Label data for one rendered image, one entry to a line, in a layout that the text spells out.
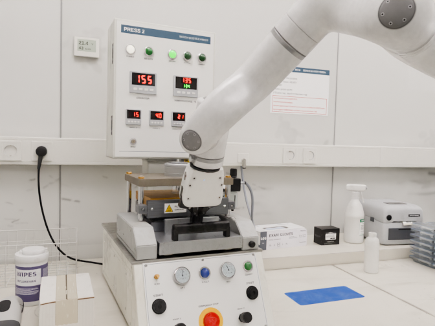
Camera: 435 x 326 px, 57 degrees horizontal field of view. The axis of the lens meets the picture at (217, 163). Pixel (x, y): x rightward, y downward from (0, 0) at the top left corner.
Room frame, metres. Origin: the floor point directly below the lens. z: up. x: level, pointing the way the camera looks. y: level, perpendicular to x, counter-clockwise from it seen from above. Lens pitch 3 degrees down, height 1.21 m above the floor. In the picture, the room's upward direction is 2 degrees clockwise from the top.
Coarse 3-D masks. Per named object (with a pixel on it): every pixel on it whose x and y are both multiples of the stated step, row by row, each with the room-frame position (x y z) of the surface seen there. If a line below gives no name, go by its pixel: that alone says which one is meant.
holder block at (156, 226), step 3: (144, 216) 1.13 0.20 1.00; (144, 219) 1.10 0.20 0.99; (147, 219) 1.08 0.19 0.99; (219, 219) 1.12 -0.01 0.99; (147, 222) 1.08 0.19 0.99; (150, 222) 1.05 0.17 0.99; (153, 222) 1.05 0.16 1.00; (156, 222) 1.05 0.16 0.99; (159, 222) 1.05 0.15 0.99; (162, 222) 1.05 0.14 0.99; (153, 225) 1.04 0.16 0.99; (156, 225) 1.05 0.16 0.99; (159, 225) 1.05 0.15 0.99; (162, 225) 1.05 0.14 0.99; (153, 228) 1.04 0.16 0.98; (156, 228) 1.05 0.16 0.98; (159, 228) 1.05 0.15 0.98; (162, 228) 1.05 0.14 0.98; (156, 231) 1.05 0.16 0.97; (159, 231) 1.05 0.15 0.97; (162, 231) 1.05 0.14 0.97
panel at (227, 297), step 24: (144, 264) 0.92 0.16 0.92; (168, 264) 0.94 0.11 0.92; (192, 264) 0.96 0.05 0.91; (216, 264) 0.99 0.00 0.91; (240, 264) 1.01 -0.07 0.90; (144, 288) 0.90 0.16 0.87; (168, 288) 0.92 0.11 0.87; (192, 288) 0.94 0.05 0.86; (216, 288) 0.96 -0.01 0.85; (240, 288) 0.98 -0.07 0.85; (168, 312) 0.90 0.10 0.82; (192, 312) 0.92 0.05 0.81; (216, 312) 0.94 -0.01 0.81; (240, 312) 0.96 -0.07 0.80; (264, 312) 0.98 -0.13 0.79
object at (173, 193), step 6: (174, 186) 1.15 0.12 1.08; (180, 186) 1.15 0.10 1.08; (144, 192) 1.16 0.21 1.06; (150, 192) 1.16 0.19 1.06; (156, 192) 1.16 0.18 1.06; (162, 192) 1.17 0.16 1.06; (168, 192) 1.17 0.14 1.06; (174, 192) 1.15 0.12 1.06; (144, 198) 1.10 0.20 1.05; (150, 198) 1.05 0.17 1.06; (156, 198) 1.05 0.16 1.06; (162, 198) 1.06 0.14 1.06; (168, 198) 1.06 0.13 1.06; (174, 198) 1.07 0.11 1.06
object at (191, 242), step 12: (216, 216) 1.08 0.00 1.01; (168, 228) 1.02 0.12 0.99; (156, 240) 0.96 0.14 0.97; (168, 240) 0.96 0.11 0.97; (180, 240) 0.96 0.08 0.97; (192, 240) 0.97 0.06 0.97; (204, 240) 0.98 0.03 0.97; (216, 240) 1.00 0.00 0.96; (228, 240) 1.01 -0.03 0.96; (240, 240) 1.02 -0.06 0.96; (168, 252) 0.94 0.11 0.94; (180, 252) 0.96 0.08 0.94
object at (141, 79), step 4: (136, 76) 1.23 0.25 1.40; (140, 76) 1.24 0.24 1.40; (144, 76) 1.24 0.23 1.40; (148, 76) 1.25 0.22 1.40; (152, 76) 1.25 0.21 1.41; (136, 80) 1.23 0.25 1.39; (140, 80) 1.24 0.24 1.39; (144, 80) 1.24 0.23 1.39; (148, 80) 1.25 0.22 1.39; (152, 80) 1.25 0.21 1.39; (148, 84) 1.25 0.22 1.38; (152, 84) 1.25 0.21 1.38
